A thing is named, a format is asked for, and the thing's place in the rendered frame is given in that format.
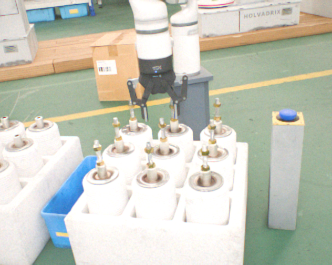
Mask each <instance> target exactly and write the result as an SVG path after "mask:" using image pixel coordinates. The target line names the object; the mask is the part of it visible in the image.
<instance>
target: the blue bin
mask: <svg viewBox="0 0 332 265"><path fill-rule="evenodd" d="M97 160H98V159H97V156H86V157H85V158H84V159H83V160H82V162H81V163H80V164H79V165H78V166H77V168H76V169H75V170H74V171H73V172H72V173H71V175H70V176H69V177H68V178H67V180H66V181H65V182H64V183H63V184H62V186H61V187H60V188H59V189H58V190H57V192H56V193H55V194H54V195H53V196H52V198H51V199H50V200H49V201H48V202H47V204H46V205H45V206H44V208H43V209H42V210H41V212H40V214H41V217H42V218H44V220H45V223H46V226H47V228H48V231H49V234H50V236H51V239H52V241H53V244H54V246H55V247H57V248H67V249H72V247H71V243H70V240H69V235H68V232H67V228H66V224H65V221H64V219H65V217H66V216H67V215H68V214H69V212H71V209H72V208H73V206H74V205H75V203H76V202H77V201H78V199H79V198H80V196H81V195H82V194H83V193H84V187H83V184H82V182H83V179H84V177H85V175H86V174H87V173H88V172H89V171H91V170H92V169H94V168H96V164H97V163H96V161H97Z"/></svg>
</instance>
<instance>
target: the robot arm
mask: <svg viewBox="0 0 332 265"><path fill-rule="evenodd" d="M166 2H167V3H169V4H178V3H187V4H186V7H185V8H184V9H183V10H181V11H180V12H178V13H176V14H174V15H172V16H171V19H170V22H171V34H172V37H170V34H169V25H168V13H167V7H166V4H165V3H164V2H162V1H158V0H129V3H130V5H131V8H132V10H133V14H134V22H135V28H136V42H135V43H134V45H135V50H137V54H138V63H139V71H140V75H139V78H134V79H132V78H128V80H127V86H128V90H129V94H130V98H131V102H132V104H133V105H134V106H135V105H137V106H140V108H141V114H142V119H145V121H146V122H148V110H147V104H146V103H147V100H148V98H149V96H150V94H152V95H154V94H158V93H161V94H165V93H166V92H167V93H168V95H169V96H170V97H171V99H172V100H173V108H174V119H177V118H178V116H180V105H179V104H180V102H182V101H185V100H187V91H188V77H192V76H196V75H198V74H200V72H201V70H200V48H199V28H198V0H166ZM171 47H173V59H174V71H173V61H172V48H171ZM175 79H177V80H178V81H179V84H181V94H180V95H177V94H176V93H175V91H174V89H173V87H172V84H173V83H174V81H175ZM137 83H140V84H141V85H142V86H143V87H144V89H145V90H144V92H143V95H142V98H141V99H139V98H137V94H136V90H135V88H136V87H137Z"/></svg>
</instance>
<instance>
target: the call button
mask: <svg viewBox="0 0 332 265"><path fill-rule="evenodd" d="M279 116H280V117H281V119H283V120H293V119H294V118H295V117H296V116H297V112H296V111H295V110H292V109H282V110H281V111H279Z"/></svg>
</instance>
